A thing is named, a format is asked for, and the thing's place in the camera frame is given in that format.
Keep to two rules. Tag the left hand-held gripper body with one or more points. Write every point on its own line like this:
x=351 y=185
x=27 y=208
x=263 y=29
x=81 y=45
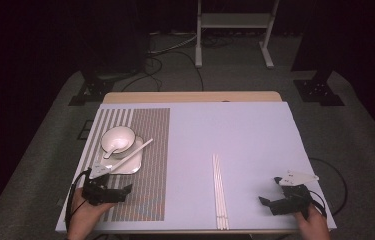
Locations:
x=98 y=195

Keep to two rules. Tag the white ceramic spoon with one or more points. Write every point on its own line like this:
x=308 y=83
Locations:
x=119 y=144

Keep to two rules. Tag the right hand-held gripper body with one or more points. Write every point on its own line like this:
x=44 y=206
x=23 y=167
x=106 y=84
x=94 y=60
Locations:
x=291 y=200

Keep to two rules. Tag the white metal stand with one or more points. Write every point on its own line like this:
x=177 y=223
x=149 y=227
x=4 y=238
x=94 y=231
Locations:
x=235 y=20

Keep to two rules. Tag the row of white chopsticks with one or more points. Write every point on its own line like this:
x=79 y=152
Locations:
x=221 y=206

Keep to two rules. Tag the black stand base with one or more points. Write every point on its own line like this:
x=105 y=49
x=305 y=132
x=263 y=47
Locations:
x=90 y=91
x=318 y=91

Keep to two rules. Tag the white board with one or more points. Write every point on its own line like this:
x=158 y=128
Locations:
x=248 y=140

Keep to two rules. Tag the person's right hand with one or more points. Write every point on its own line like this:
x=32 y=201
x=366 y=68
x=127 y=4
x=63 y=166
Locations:
x=312 y=224

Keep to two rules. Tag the single white chopstick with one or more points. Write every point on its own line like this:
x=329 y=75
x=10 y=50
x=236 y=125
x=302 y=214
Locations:
x=131 y=153

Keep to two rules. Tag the black floor socket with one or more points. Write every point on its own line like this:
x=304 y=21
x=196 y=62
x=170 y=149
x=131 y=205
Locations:
x=85 y=130

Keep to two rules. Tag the person's left hand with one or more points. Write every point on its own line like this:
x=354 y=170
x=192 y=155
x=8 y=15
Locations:
x=81 y=216

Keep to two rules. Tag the white bowl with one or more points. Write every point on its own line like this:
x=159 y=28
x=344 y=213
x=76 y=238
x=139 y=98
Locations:
x=123 y=133

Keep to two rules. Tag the white square plate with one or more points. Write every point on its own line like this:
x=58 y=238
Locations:
x=130 y=166

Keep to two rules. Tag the striped placemat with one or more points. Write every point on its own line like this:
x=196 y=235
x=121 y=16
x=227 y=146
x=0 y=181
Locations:
x=151 y=133

